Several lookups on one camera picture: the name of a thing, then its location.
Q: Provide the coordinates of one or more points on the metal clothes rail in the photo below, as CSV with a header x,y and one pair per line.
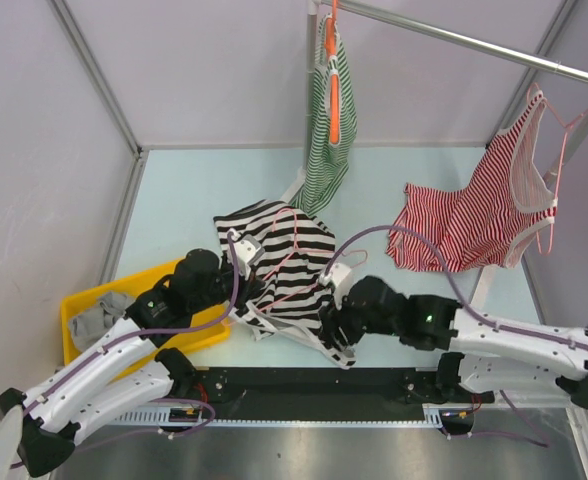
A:
x,y
519,57

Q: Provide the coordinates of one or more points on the red white striped tank top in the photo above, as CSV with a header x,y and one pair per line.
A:
x,y
492,220

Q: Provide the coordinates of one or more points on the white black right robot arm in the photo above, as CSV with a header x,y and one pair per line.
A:
x,y
481,353

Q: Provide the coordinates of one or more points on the yellow plastic bin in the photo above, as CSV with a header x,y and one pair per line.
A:
x,y
134,285

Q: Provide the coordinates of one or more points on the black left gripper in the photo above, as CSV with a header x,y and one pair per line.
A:
x,y
247,287

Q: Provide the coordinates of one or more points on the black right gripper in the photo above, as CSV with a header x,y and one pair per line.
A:
x,y
331,319

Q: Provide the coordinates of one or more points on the white slotted cable duct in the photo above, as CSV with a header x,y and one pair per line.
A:
x,y
298,414

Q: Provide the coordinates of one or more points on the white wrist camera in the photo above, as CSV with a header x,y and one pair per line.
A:
x,y
248,252
339,280

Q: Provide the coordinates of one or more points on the pink wire hanger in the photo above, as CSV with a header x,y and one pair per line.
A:
x,y
296,262

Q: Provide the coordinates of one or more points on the grey cloth garment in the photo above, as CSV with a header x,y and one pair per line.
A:
x,y
91,324

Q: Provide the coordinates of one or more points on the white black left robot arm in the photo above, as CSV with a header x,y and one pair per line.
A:
x,y
132,363

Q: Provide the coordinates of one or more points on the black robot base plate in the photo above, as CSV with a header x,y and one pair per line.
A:
x,y
242,385

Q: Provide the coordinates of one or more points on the orange plastic hanger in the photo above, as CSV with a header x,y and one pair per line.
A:
x,y
334,80

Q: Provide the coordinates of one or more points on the black white striped tank top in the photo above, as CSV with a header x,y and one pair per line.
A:
x,y
298,318

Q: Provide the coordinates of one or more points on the green white striped tank top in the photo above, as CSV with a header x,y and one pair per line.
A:
x,y
327,164

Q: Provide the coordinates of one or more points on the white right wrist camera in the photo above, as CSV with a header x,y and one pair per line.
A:
x,y
339,280

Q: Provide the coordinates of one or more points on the pink hanger under red top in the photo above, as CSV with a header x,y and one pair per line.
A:
x,y
552,177

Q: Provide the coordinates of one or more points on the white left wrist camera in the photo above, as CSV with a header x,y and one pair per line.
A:
x,y
248,252

